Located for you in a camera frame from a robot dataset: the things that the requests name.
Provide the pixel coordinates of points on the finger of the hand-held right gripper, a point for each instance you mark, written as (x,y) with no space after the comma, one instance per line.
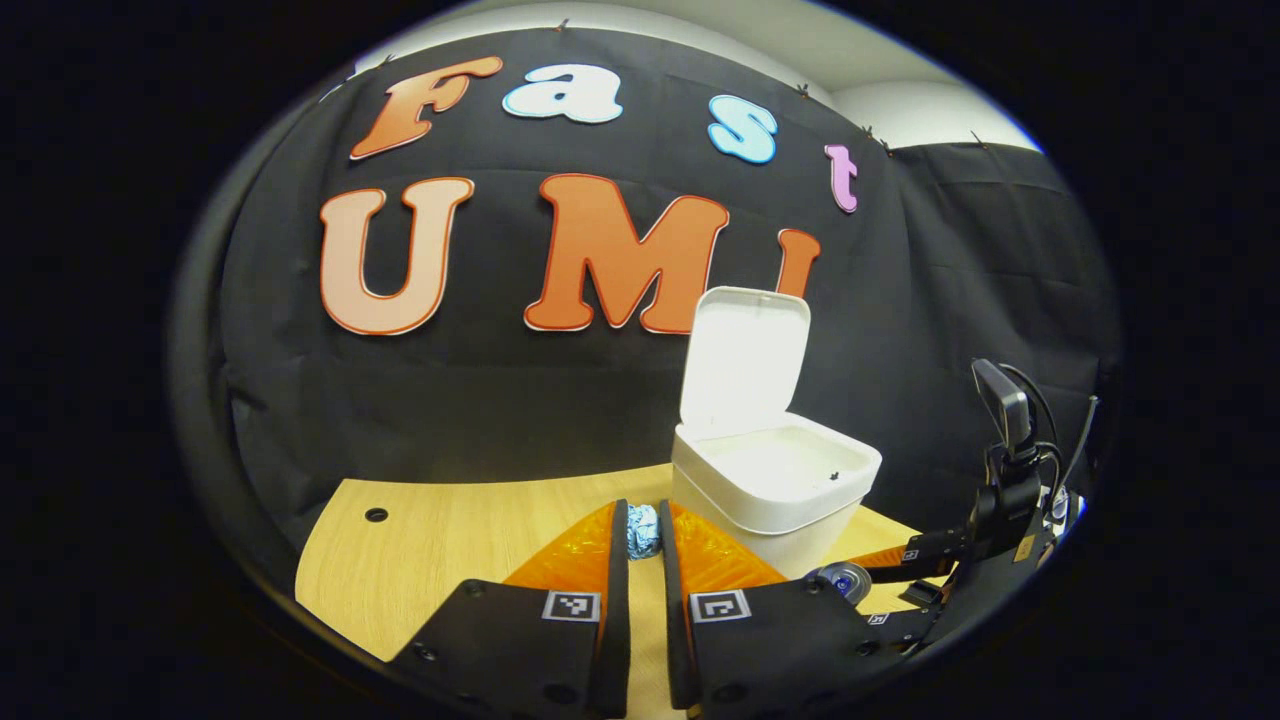
(905,625)
(935,548)

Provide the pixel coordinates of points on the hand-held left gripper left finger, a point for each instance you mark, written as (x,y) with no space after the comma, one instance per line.
(617,620)

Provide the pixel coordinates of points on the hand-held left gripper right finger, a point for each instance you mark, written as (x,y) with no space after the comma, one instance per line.
(675,620)

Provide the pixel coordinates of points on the blue pop can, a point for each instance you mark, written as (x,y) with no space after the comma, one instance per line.
(840,580)

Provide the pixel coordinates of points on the blue paper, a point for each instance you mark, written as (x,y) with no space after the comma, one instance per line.
(643,530)

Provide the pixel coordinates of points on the white desktop garbage bin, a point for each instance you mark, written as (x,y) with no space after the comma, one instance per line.
(770,490)

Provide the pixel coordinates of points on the wooden desktop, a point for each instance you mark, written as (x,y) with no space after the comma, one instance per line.
(430,540)

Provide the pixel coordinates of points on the black backdrop cloth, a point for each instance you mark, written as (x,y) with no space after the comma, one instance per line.
(500,400)

